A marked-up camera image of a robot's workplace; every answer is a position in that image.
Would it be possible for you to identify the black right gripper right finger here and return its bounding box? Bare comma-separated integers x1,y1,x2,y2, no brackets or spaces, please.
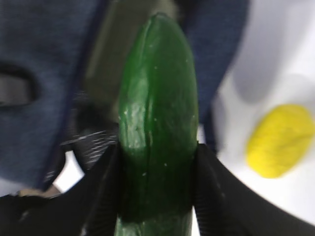
193,144,315,236

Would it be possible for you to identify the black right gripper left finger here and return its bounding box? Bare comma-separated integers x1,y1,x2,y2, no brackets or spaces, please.
0,145,121,236

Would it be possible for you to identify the green cucumber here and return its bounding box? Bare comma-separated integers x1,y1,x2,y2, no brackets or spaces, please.
115,13,198,236

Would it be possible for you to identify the navy blue lunch bag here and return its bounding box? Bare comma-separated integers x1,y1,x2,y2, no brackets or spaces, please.
0,0,250,196

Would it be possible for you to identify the glass container green lid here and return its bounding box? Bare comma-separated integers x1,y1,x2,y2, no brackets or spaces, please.
84,0,180,122

